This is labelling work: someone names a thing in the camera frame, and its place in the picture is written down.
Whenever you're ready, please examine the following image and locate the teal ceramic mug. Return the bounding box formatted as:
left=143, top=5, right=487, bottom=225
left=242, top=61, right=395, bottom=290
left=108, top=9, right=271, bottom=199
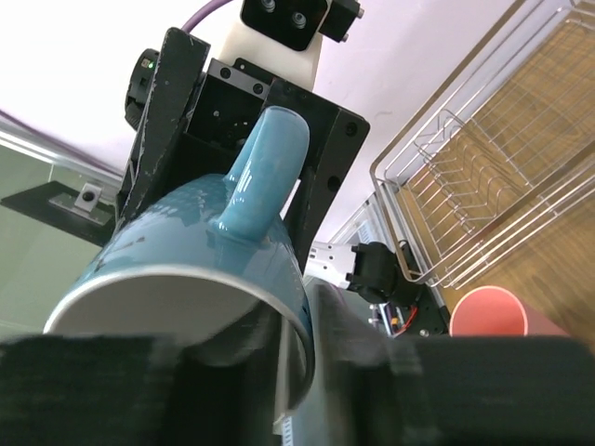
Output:
left=44, top=106, right=315, bottom=409

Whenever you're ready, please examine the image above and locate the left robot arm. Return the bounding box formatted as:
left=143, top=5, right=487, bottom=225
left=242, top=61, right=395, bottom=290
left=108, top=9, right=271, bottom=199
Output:
left=115, top=28, right=448, bottom=335

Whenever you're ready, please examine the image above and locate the pink plastic cup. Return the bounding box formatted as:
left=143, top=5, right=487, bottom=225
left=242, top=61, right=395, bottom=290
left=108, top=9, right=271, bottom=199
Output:
left=449, top=285, right=568, bottom=336

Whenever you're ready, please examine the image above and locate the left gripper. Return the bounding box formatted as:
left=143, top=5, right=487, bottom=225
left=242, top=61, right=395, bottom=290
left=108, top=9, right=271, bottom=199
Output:
left=115, top=28, right=370, bottom=274

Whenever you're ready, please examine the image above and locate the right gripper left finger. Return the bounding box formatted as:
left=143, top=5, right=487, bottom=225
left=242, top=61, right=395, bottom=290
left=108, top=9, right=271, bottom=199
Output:
left=1, top=307, right=282, bottom=445

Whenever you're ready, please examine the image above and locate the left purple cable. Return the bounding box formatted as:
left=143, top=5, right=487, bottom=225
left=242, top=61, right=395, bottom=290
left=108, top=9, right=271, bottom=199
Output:
left=179, top=0, right=231, bottom=33

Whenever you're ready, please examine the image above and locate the wire dish rack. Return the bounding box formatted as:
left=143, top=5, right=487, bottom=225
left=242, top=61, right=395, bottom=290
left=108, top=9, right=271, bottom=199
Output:
left=371, top=1, right=594, bottom=288

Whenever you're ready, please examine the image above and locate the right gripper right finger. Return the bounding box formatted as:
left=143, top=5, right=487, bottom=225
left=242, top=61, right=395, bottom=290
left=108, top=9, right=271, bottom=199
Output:
left=313, top=284, right=594, bottom=445

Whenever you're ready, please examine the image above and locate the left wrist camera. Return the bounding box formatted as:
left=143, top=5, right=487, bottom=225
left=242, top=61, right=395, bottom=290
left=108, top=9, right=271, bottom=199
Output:
left=218, top=0, right=364, bottom=91

